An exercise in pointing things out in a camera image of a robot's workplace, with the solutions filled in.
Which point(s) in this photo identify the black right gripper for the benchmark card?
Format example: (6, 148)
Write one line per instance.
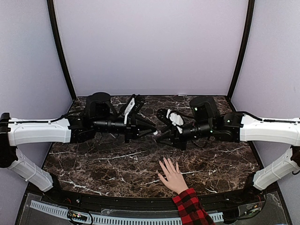
(176, 141)

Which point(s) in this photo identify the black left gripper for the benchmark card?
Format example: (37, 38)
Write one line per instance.
(133, 128)

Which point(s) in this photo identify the purple nail polish bottle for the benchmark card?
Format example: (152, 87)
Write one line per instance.
(156, 133)

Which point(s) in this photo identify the red plaid sleeve forearm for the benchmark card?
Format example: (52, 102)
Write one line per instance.
(190, 209)

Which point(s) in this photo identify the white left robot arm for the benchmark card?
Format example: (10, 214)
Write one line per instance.
(98, 116)

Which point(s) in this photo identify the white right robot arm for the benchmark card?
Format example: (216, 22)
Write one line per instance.
(235, 127)

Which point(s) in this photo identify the person's bare hand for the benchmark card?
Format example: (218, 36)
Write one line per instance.
(172, 177)

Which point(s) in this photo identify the small green circuit board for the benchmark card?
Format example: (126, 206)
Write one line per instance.
(78, 217)

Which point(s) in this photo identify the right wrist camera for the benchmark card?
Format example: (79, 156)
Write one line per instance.
(171, 119)

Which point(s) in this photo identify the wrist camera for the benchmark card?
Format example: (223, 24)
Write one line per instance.
(133, 106)
(171, 119)

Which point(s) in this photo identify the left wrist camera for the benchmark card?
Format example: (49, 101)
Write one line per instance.
(133, 106)

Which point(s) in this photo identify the grey slotted cable duct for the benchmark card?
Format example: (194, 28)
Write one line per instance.
(113, 217)

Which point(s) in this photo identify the black right frame post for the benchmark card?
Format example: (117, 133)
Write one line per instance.
(243, 46)

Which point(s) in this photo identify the black frame post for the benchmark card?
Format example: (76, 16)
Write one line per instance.
(243, 46)
(59, 48)

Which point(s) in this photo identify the black left frame post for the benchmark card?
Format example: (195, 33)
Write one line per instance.
(59, 48)

